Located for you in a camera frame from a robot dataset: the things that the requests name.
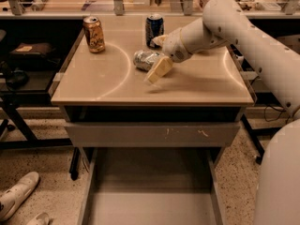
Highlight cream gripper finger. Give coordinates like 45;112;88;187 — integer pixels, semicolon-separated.
152;35;168;47
146;56;173;84

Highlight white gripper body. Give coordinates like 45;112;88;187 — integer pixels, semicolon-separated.
162;28;191;63

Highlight crushed green 7up can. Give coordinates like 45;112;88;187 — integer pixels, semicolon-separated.
133;50;163;71

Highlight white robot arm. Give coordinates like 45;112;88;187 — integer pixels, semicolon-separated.
145;0;300;225

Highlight dark blue soda can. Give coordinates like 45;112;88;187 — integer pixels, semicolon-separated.
145;13;164;49

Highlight gold soda can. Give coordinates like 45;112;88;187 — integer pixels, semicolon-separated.
83;16;105;53

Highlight grey drawer cabinet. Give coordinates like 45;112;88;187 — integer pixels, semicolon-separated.
52;15;253;147

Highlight open grey middle drawer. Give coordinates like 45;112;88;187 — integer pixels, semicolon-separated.
77;148;227;225

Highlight black bag on shelf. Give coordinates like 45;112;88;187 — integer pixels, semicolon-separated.
8;42;61;71

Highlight white shoe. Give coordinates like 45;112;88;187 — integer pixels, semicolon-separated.
26;213;50;225
0;172;39;221

